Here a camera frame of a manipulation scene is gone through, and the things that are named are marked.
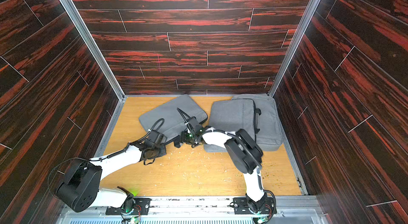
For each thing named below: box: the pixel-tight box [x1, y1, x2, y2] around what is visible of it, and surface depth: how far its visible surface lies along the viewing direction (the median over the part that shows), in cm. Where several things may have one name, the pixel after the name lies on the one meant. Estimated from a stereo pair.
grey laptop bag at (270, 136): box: [232, 93, 284, 152], surface depth 99 cm
